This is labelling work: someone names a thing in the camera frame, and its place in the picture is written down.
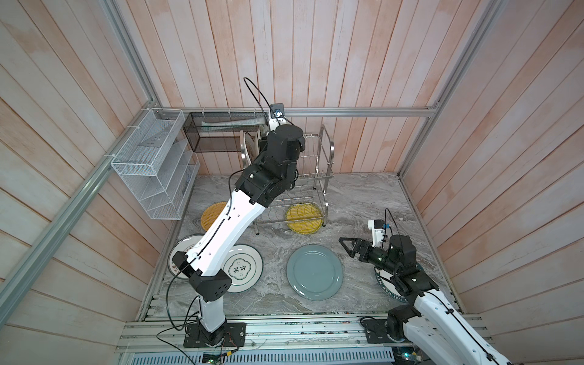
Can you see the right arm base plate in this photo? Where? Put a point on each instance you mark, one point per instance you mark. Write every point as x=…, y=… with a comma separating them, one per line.
x=375, y=330

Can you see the aluminium front rail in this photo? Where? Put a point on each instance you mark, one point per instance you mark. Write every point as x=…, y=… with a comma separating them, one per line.
x=262, y=332

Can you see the stainless steel dish rack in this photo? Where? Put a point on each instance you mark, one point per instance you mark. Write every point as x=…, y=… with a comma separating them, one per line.
x=315, y=171

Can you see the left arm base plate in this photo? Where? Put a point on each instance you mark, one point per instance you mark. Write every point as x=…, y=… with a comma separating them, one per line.
x=229, y=334

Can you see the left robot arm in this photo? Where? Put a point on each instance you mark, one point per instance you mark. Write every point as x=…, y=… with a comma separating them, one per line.
x=253, y=192

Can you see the white plate green clover outline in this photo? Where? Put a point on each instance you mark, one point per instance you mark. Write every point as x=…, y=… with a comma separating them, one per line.
x=244, y=265

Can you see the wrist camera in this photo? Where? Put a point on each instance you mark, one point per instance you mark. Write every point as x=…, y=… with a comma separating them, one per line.
x=276, y=116
x=380, y=231

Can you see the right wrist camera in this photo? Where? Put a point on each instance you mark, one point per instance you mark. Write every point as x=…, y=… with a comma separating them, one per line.
x=380, y=231

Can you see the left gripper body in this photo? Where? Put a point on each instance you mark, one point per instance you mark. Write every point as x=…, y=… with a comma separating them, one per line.
x=261, y=147

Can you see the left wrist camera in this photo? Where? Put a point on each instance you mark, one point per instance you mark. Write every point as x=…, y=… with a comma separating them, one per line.
x=276, y=116

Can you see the cream plate with red flowers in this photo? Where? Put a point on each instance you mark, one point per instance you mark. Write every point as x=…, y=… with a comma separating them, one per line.
x=261, y=137

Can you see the orange woven bamboo plate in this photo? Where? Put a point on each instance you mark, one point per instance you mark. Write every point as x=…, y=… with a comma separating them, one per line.
x=211, y=214

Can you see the white wire mesh shelf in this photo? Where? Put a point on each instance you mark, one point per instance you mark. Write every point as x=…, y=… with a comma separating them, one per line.
x=157, y=165

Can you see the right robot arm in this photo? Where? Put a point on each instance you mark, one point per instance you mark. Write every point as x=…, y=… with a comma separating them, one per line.
x=427, y=320

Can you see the white plate dark lettered rim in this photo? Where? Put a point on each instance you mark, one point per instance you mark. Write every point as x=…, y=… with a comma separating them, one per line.
x=383, y=279

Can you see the yellow green woven plate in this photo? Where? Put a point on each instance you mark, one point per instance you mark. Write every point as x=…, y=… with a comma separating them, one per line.
x=304, y=218

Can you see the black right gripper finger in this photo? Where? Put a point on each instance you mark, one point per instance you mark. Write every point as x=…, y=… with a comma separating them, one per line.
x=351, y=243
x=362, y=252

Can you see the black wire wall basket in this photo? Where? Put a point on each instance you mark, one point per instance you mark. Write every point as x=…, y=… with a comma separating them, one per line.
x=212, y=132

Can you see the white plate orange sunburst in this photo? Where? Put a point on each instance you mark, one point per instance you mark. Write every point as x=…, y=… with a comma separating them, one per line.
x=249, y=148

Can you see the grey blue round plate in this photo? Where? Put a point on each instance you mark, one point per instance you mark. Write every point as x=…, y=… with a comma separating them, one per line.
x=315, y=272

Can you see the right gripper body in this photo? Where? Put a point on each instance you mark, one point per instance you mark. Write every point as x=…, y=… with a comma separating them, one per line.
x=378, y=257

